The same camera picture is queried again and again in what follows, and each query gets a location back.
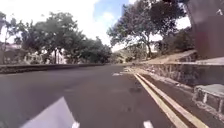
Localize grey asphalt road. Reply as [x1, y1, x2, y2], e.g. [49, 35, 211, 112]
[0, 63, 224, 128]

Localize large spreading tree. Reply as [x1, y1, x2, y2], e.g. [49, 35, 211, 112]
[107, 0, 188, 62]

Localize double yellow painted line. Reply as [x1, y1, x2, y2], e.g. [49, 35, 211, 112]
[133, 73, 210, 128]

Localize row of trees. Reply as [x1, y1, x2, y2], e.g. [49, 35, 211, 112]
[0, 11, 113, 66]

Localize dark green bushes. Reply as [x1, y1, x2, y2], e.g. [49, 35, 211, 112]
[155, 28, 196, 56]

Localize pale building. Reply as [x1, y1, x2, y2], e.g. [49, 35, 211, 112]
[0, 43, 44, 65]

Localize dark reddish building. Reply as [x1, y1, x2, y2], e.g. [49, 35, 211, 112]
[184, 0, 224, 60]

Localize grey stone block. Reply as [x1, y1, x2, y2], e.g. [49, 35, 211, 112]
[192, 83, 224, 122]

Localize low stone wall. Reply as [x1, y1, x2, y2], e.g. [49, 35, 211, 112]
[132, 49, 224, 88]

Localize low dark roadside wall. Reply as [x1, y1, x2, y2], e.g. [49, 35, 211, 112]
[0, 62, 105, 75]

